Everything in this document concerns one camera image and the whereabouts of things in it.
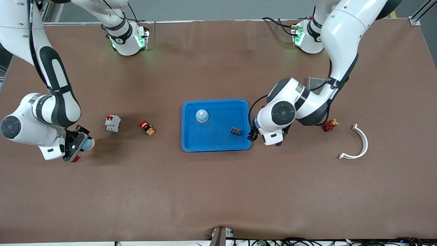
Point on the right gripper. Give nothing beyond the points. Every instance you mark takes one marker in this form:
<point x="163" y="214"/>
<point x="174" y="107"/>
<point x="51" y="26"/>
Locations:
<point x="69" y="139"/>

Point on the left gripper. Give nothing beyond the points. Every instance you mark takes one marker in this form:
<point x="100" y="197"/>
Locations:
<point x="253" y="134"/>

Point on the light blue call bell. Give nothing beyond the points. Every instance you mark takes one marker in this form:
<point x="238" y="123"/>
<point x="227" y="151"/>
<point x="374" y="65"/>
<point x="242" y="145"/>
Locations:
<point x="89" y="145"/>
<point x="202" y="116"/>

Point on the dark brown cylindrical capacitor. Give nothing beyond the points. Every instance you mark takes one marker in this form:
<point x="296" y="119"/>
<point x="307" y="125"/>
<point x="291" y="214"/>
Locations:
<point x="236" y="131"/>

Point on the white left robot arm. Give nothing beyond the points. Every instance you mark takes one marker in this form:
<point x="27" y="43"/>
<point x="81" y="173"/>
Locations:
<point x="341" y="30"/>

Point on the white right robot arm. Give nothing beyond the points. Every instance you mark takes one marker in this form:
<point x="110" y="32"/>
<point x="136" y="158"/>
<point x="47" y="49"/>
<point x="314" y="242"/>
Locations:
<point x="58" y="102"/>

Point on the red push button grey base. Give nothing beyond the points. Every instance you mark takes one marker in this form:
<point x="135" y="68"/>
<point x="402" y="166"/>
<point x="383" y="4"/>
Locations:
<point x="75" y="159"/>

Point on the white circuit breaker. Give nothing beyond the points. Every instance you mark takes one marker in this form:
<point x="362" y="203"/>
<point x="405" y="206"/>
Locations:
<point x="112" y="123"/>

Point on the blue plastic tray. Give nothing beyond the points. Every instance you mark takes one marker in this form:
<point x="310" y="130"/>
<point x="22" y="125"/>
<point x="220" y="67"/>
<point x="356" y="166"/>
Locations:
<point x="218" y="136"/>

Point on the metal mesh power supply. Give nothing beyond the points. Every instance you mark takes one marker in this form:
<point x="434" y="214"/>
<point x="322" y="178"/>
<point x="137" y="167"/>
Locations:
<point x="315" y="82"/>

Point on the white curved pipe clamp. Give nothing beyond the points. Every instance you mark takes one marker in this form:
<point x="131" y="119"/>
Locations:
<point x="366" y="142"/>

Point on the red yellow emergency stop switch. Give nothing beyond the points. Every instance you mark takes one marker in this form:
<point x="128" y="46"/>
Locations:
<point x="147" y="128"/>

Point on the grey camera stand bracket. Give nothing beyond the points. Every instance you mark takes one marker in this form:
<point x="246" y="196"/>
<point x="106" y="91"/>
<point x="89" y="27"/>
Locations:
<point x="218" y="237"/>

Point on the aluminium frame corner post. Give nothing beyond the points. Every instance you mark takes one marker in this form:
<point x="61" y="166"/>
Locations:
<point x="415" y="22"/>

